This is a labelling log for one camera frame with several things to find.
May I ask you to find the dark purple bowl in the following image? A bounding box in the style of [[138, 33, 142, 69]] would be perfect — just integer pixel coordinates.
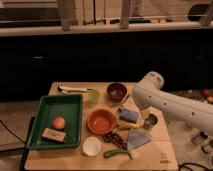
[[107, 83, 127, 102]]

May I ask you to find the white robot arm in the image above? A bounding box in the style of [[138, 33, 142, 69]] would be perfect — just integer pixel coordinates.
[[132, 71, 213, 136]]

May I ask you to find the green translucent cup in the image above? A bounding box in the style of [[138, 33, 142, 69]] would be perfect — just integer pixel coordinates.
[[88, 90, 100, 104]]

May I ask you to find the blue sponge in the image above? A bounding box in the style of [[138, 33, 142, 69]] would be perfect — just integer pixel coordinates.
[[119, 108, 139, 123]]

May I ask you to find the orange bowl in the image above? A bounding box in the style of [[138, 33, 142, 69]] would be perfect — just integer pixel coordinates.
[[87, 109, 116, 135]]

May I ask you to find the green plastic tray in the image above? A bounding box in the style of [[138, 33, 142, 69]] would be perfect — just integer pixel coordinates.
[[27, 94, 83, 150]]

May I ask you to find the yellow banana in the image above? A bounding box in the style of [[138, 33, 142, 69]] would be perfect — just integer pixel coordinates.
[[116, 124, 140, 130]]

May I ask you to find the bunch of dark grapes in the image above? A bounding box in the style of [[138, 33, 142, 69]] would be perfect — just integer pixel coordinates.
[[102, 132, 127, 149]]

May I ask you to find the metal cup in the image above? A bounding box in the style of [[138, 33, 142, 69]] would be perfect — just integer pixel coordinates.
[[143, 114, 158, 130]]

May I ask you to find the grey cloth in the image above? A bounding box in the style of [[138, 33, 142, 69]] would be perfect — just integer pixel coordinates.
[[127, 129, 151, 151]]

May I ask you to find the orange fruit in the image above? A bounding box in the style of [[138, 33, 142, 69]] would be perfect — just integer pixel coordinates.
[[52, 116, 65, 130]]

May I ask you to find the green cucumber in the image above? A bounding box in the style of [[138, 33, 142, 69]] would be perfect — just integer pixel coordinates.
[[103, 149, 133, 160]]

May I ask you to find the brown sponge block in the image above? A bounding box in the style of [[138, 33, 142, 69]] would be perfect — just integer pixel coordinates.
[[42, 128, 66, 142]]

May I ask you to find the spice jar with dark lid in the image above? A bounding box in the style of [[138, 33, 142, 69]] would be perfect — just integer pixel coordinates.
[[191, 131, 208, 145]]

